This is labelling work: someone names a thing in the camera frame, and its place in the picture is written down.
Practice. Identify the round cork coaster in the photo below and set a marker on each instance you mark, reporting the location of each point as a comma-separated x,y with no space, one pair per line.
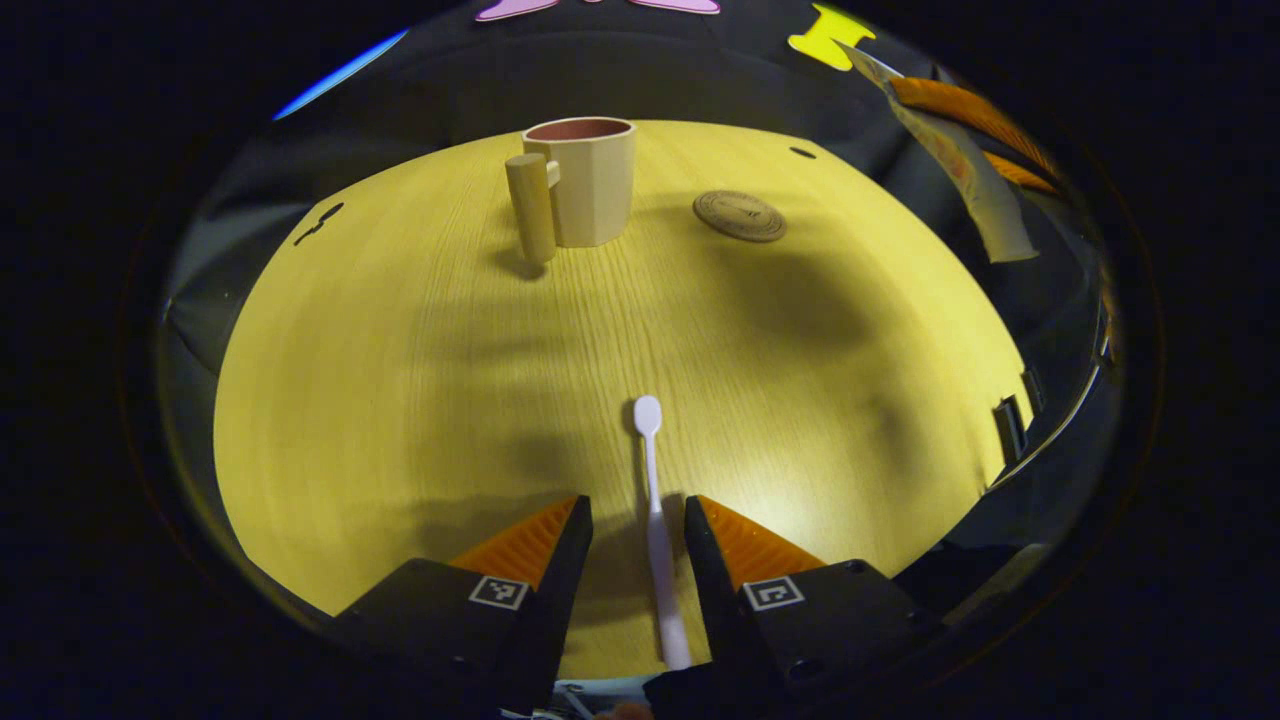
740,216

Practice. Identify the pale pink toothbrush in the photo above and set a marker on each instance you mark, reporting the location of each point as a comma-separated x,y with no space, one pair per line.
658,560

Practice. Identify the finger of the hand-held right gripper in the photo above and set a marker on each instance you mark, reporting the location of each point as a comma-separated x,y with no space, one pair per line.
1020,172
960,105

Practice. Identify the light wooden desktop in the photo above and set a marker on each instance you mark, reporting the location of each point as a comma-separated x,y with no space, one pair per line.
400,400

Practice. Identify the black table edge bracket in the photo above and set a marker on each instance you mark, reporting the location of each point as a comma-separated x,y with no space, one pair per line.
1010,430
1033,390

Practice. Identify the white toothpaste tube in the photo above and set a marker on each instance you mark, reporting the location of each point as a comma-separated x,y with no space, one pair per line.
985,200

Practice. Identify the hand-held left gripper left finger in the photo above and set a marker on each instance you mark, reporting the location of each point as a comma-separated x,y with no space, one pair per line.
560,590

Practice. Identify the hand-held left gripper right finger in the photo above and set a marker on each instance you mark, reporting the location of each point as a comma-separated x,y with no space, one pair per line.
712,590

